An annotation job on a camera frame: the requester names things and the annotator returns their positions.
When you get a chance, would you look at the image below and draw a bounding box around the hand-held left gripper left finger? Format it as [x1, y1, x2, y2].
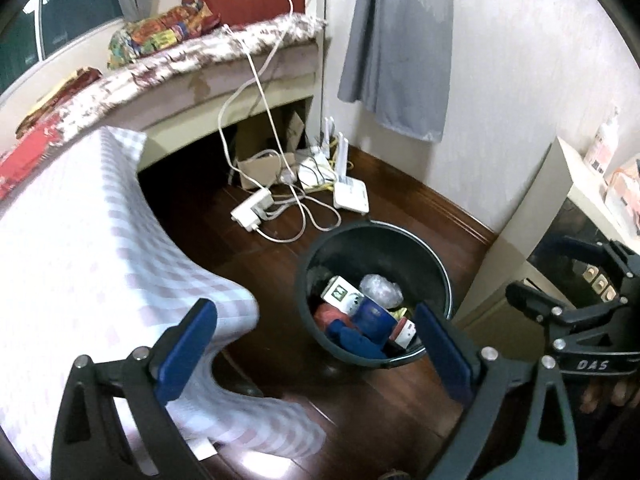
[50, 298, 218, 480]

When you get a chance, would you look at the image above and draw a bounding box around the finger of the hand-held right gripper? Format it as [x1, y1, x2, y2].
[505, 281, 640, 341]
[537, 236, 640, 286]

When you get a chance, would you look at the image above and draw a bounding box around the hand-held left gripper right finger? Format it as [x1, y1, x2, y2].
[414, 302, 581, 480]

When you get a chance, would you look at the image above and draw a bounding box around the red white carton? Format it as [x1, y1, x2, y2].
[387, 317, 421, 351]

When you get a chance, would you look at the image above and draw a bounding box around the blue tape roll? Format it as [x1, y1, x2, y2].
[352, 296, 393, 346]

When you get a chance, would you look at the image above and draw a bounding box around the clear plastic bag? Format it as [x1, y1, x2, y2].
[359, 274, 403, 308]

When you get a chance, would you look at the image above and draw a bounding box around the blue cloth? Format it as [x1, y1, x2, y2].
[327, 317, 388, 361]

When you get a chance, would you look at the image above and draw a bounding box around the red plastic bag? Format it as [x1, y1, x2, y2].
[314, 305, 361, 333]

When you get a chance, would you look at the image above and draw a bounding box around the black trash bin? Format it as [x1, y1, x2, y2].
[295, 219, 453, 368]

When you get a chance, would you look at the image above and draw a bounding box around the green white tissue box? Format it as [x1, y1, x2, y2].
[320, 275, 363, 306]

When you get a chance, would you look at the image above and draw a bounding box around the person's right hand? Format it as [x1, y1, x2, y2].
[580, 377, 640, 411]

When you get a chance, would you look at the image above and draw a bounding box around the pink packet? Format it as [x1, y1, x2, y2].
[602, 157, 640, 233]

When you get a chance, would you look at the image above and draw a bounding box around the cream cabinet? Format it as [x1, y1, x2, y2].
[452, 135, 640, 331]

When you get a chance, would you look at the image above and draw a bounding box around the white paper sheet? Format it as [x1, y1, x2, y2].
[192, 437, 218, 461]

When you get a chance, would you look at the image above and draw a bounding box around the white pump bottle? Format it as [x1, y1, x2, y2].
[582, 105, 622, 171]

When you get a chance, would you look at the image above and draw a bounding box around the pink white checked tablecloth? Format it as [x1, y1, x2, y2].
[0, 126, 328, 466]

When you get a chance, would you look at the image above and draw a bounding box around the white power strip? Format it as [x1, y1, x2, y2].
[230, 187, 274, 232]

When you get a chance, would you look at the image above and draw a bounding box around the white router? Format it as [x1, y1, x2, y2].
[332, 131, 370, 212]
[297, 116, 337, 191]

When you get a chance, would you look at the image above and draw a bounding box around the brown cardboard box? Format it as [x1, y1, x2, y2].
[235, 110, 306, 191]

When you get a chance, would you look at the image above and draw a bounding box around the cream bed with mattress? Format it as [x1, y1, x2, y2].
[0, 15, 328, 166]

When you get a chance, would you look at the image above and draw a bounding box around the long grey curtain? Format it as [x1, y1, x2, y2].
[337, 0, 455, 143]

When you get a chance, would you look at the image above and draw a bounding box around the red floral bedspread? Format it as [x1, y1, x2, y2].
[0, 14, 328, 201]

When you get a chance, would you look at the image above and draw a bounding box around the folded yellow red blanket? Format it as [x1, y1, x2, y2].
[15, 67, 103, 138]

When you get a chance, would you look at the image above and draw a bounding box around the colourful patterned pillow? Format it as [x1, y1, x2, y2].
[107, 2, 221, 68]

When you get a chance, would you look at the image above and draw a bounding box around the large white framed window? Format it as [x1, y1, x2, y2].
[0, 0, 126, 93]

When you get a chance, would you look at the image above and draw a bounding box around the white charging cable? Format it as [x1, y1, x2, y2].
[217, 0, 346, 243]

